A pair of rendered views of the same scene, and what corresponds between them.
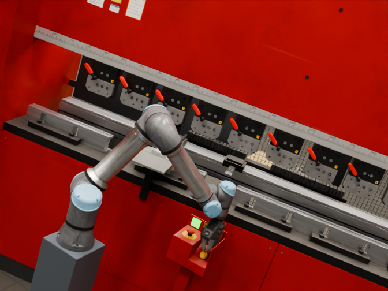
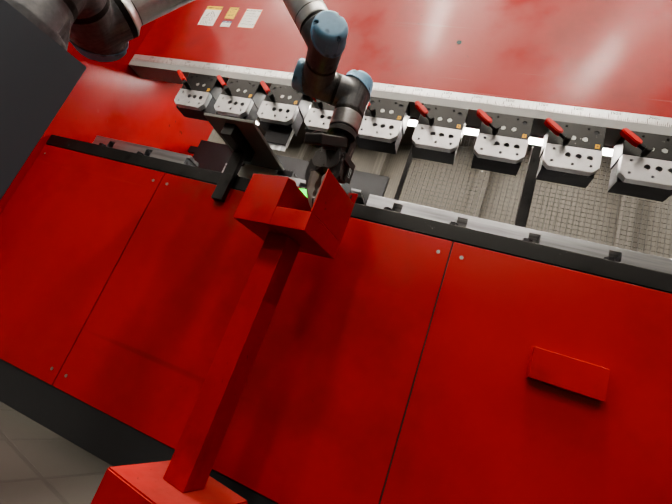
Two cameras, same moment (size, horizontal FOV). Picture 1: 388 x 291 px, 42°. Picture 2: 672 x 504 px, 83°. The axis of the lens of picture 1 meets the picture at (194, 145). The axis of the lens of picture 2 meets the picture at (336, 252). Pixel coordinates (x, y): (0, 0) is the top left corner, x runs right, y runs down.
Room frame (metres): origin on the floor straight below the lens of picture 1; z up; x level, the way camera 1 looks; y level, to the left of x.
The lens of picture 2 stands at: (1.29, -0.43, 0.44)
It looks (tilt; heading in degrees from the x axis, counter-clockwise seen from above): 15 degrees up; 10
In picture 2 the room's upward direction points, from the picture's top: 20 degrees clockwise
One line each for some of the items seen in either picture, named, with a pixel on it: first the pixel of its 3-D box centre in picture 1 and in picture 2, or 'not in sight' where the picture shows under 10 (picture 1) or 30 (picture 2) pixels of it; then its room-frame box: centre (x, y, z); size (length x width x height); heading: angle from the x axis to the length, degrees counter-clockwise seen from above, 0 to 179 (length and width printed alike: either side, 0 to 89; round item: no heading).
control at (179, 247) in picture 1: (197, 244); (298, 205); (2.12, -0.16, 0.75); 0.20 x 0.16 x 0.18; 70
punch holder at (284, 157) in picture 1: (284, 146); (439, 133); (2.42, -0.43, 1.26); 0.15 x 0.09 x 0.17; 81
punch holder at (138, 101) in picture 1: (138, 91); (240, 103); (2.54, 0.36, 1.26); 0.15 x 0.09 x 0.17; 81
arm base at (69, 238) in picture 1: (77, 230); (28, 11); (1.77, 0.33, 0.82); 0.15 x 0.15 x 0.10
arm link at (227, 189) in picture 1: (224, 194); (353, 96); (2.07, -0.20, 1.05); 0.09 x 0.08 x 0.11; 107
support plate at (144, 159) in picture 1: (155, 159); (246, 144); (2.36, 0.16, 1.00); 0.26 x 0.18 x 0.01; 171
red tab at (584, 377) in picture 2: not in sight; (567, 373); (2.19, -0.85, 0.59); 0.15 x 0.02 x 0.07; 81
